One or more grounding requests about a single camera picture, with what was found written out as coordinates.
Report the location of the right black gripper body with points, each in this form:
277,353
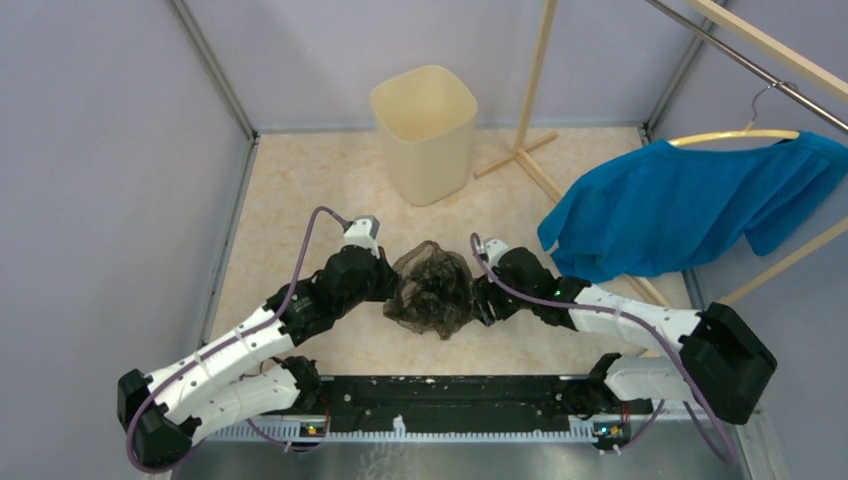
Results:
503,301

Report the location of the yellow clothes hanger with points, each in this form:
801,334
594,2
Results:
748,131

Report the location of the aluminium frame rail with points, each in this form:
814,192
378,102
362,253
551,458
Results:
212,67

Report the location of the wooden clothes rack stand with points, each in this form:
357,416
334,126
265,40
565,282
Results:
716,15

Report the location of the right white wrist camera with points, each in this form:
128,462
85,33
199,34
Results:
492,250

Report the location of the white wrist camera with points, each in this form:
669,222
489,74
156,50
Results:
492,250
362,232

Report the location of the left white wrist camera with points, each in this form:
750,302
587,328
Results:
362,232

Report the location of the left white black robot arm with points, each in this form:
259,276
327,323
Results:
167,412

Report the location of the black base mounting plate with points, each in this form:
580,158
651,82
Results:
467,404

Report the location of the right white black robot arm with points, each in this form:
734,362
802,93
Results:
709,357

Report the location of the cream plastic trash bin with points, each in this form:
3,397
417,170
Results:
425,118

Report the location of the metal hanging rod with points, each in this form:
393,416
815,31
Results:
752,67

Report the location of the blue t-shirt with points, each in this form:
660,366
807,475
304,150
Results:
661,208

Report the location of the dark translucent trash bag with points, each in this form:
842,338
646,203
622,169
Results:
433,293

